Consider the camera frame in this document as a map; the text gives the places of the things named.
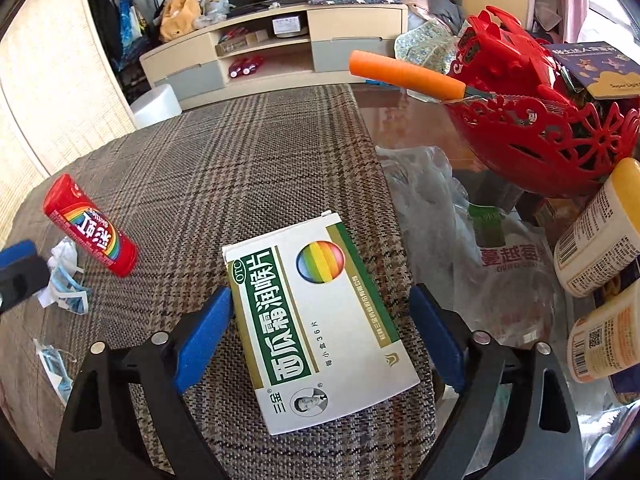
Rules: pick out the red plastic basket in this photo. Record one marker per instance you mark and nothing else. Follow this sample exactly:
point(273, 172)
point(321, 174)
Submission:
point(530, 150)

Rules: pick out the dark blue card box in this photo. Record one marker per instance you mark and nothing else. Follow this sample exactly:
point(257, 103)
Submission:
point(600, 70)

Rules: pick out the grey clothes pile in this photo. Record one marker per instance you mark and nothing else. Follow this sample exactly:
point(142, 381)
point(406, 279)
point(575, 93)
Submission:
point(435, 5)

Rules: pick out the black coat rack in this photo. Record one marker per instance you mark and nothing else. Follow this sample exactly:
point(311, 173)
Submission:
point(102, 20)

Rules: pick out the floral cloth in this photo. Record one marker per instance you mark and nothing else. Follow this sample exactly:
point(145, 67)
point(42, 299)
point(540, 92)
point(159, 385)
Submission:
point(425, 45)

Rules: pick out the white green medicine box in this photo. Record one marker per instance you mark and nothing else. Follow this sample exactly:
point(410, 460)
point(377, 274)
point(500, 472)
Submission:
point(320, 340)

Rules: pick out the blue hanging clothes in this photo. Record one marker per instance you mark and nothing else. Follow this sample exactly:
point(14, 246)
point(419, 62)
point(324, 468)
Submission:
point(130, 25)

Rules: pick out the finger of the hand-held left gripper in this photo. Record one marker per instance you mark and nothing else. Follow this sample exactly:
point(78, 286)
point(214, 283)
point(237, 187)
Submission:
point(17, 254)
point(25, 280)

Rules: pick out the white round stool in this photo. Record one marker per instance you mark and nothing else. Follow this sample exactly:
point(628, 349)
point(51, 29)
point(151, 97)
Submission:
point(156, 107)

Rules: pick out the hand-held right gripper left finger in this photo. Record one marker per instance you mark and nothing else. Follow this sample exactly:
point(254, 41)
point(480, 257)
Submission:
point(202, 340)

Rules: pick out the crumpled white blue wrapper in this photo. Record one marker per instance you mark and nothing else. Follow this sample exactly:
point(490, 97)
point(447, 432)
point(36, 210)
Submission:
point(62, 275)
point(55, 370)

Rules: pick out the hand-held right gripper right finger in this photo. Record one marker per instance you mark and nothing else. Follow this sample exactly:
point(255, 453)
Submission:
point(440, 340)

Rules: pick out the white box device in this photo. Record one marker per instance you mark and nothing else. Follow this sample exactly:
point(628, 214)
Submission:
point(289, 26)

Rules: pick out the flat cardboard box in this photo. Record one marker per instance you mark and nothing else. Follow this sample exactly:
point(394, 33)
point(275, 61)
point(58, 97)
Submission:
point(240, 42)

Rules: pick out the red toy cars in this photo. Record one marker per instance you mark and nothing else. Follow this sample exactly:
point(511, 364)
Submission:
point(246, 66)

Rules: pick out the plaid tablecloth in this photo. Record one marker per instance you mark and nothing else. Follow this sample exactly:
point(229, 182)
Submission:
point(200, 170)

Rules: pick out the clear plastic bag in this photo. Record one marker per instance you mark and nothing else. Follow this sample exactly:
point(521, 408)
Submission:
point(500, 280)

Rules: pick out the folding bamboo screen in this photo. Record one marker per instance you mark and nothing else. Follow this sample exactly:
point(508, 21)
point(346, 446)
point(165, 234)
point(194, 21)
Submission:
point(50, 85)

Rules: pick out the white bottle yellow cap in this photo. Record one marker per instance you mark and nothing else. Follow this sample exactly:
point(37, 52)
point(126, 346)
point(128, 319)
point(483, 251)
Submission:
point(595, 240)

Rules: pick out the beige grey television stand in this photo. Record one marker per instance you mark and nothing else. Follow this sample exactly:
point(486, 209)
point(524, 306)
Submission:
point(357, 22)

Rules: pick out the yellow plush toy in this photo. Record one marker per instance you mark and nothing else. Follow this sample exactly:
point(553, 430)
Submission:
point(180, 15)

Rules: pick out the white bottle cream cap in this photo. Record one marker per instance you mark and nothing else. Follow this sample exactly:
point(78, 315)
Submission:
point(607, 340)

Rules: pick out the red candy tube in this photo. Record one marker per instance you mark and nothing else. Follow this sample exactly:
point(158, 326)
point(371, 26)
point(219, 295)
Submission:
point(90, 225)

